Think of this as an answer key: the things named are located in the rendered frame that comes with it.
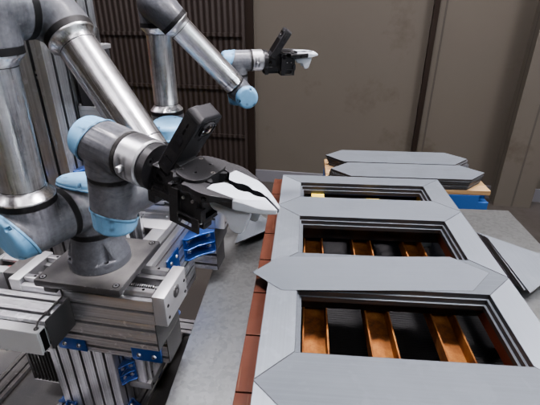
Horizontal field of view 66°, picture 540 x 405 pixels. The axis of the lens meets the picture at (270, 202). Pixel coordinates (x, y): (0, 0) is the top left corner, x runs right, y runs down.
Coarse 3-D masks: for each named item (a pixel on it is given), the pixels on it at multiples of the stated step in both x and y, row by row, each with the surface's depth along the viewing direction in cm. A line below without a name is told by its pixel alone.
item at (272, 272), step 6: (276, 258) 137; (270, 264) 134; (276, 264) 134; (264, 270) 131; (270, 270) 131; (276, 270) 131; (264, 276) 128; (270, 276) 128; (276, 276) 128; (270, 282) 125; (276, 282) 125
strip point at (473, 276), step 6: (450, 258) 137; (456, 264) 134; (462, 264) 134; (468, 264) 134; (462, 270) 131; (468, 270) 131; (474, 270) 131; (480, 270) 131; (468, 276) 128; (474, 276) 128; (480, 276) 128; (468, 282) 125; (474, 282) 125; (480, 282) 125; (474, 288) 123
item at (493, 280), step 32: (320, 192) 194; (352, 192) 193; (384, 192) 192; (416, 192) 191; (320, 224) 164; (352, 224) 163; (384, 224) 162; (416, 224) 161; (480, 288) 123; (512, 352) 105
